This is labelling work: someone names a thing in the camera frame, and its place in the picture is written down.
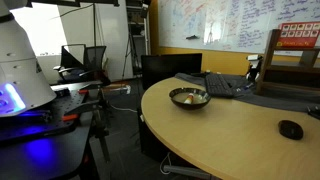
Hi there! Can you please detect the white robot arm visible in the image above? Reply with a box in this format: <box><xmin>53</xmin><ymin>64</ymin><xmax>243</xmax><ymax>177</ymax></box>
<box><xmin>0</xmin><ymin>0</ymin><xmax>56</xmax><ymax>117</ymax></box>

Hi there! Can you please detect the black office chair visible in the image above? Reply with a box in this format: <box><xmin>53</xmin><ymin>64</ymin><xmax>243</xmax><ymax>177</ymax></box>
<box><xmin>54</xmin><ymin>44</ymin><xmax>111</xmax><ymax>85</ymax></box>

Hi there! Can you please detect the dark ceramic bowl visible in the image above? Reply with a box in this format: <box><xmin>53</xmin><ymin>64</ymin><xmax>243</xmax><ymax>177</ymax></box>
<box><xmin>169</xmin><ymin>88</ymin><xmax>211</xmax><ymax>110</ymax></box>

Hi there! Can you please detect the black camera tripod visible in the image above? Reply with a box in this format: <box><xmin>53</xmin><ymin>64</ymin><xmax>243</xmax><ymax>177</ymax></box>
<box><xmin>122</xmin><ymin>33</ymin><xmax>140</xmax><ymax>77</ymax></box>

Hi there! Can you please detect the whiteboard with writing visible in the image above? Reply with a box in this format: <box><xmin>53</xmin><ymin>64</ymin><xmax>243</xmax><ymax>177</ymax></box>
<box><xmin>158</xmin><ymin>0</ymin><xmax>320</xmax><ymax>53</ymax></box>

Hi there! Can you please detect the wooden shelf rack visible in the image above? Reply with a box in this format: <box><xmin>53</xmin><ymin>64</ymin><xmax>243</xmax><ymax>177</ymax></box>
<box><xmin>256</xmin><ymin>29</ymin><xmax>320</xmax><ymax>95</ymax></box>

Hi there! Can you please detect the black computer keyboard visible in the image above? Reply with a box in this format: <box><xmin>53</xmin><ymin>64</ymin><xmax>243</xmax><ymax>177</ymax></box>
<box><xmin>205</xmin><ymin>74</ymin><xmax>234</xmax><ymax>98</ymax></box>

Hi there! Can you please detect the black computer monitor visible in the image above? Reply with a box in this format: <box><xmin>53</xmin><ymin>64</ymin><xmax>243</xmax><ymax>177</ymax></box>
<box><xmin>141</xmin><ymin>53</ymin><xmax>202</xmax><ymax>90</ymax></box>

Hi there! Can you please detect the orange handled clamp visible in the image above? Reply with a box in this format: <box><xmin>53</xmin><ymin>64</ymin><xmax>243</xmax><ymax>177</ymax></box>
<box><xmin>62</xmin><ymin>114</ymin><xmax>79</xmax><ymax>122</ymax></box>

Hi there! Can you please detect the red game box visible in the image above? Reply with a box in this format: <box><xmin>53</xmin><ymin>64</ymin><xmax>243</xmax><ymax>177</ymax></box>
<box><xmin>277</xmin><ymin>21</ymin><xmax>320</xmax><ymax>47</ymax></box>

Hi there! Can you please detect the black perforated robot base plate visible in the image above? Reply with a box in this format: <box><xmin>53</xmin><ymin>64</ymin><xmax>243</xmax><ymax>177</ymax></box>
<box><xmin>0</xmin><ymin>90</ymin><xmax>87</xmax><ymax>146</ymax></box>

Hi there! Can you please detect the black computer mouse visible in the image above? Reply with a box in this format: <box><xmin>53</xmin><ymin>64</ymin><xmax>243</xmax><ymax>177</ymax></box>
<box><xmin>278</xmin><ymin>120</ymin><xmax>304</xmax><ymax>140</ymax></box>

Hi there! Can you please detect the small black white figure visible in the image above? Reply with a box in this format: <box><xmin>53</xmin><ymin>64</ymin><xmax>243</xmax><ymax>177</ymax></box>
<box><xmin>246</xmin><ymin>54</ymin><xmax>263</xmax><ymax>82</ymax></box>

